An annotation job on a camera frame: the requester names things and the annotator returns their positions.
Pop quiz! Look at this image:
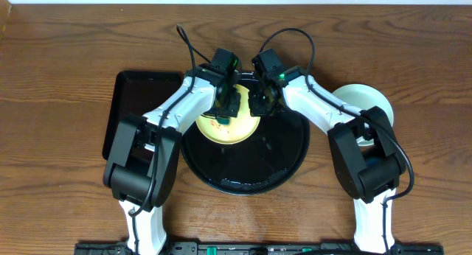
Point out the yellow plate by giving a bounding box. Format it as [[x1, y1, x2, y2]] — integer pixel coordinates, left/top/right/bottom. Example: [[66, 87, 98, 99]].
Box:
[[196, 85, 260, 144]]

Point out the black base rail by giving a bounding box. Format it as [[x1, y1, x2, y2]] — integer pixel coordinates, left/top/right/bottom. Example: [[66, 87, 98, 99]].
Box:
[[74, 242, 444, 255]]

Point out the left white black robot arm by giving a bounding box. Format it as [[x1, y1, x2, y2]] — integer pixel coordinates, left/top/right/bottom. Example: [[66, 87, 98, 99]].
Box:
[[103, 49, 240, 254]]

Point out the black cable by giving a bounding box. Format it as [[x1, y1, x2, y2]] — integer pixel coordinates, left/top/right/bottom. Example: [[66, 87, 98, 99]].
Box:
[[258, 27, 415, 254], [127, 24, 212, 254]]

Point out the left black cable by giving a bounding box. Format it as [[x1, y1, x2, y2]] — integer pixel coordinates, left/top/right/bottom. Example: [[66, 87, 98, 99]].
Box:
[[127, 24, 212, 254]]

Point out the black rectangular tray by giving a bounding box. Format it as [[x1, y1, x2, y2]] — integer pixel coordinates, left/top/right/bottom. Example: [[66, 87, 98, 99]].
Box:
[[102, 70, 182, 160]]

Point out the right black cable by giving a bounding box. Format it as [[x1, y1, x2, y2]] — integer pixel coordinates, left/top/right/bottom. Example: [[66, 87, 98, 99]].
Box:
[[258, 27, 415, 254]]

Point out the green yellow sponge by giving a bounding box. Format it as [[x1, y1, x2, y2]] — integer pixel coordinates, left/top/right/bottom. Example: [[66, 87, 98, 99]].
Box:
[[215, 116, 231, 125]]

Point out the light green plate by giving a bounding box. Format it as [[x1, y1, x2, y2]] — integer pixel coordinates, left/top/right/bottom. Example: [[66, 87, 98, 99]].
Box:
[[333, 84, 394, 125]]

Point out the black round tray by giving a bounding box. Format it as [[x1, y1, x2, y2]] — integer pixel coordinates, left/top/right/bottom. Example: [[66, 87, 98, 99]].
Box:
[[180, 71, 310, 196]]

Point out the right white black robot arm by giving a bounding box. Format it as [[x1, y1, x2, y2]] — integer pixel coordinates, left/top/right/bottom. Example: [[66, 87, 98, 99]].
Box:
[[249, 49, 406, 254]]

